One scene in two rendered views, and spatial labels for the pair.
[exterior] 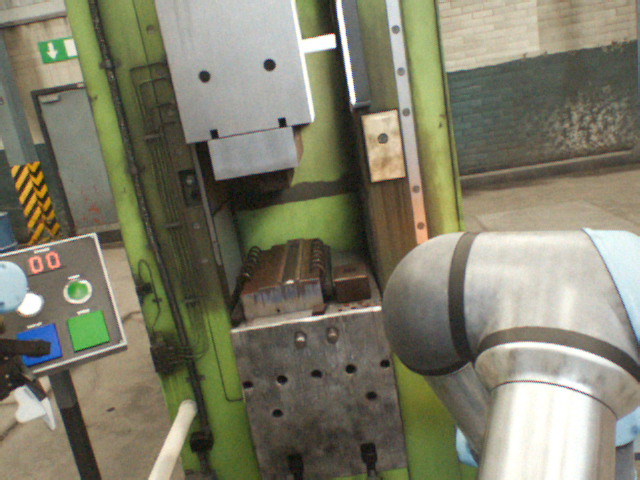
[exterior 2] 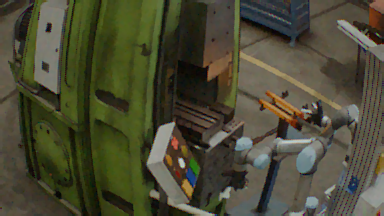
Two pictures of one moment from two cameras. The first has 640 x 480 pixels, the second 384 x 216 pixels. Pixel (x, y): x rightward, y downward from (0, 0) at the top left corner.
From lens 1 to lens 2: 3.47 m
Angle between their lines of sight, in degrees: 58
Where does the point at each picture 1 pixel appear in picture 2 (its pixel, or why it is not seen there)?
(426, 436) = not seen: hidden behind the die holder
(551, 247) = (353, 109)
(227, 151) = (212, 67)
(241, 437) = not seen: hidden behind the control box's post
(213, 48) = (217, 29)
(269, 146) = (223, 62)
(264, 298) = (208, 131)
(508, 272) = (351, 113)
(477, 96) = not seen: outside the picture
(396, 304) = (342, 120)
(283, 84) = (229, 38)
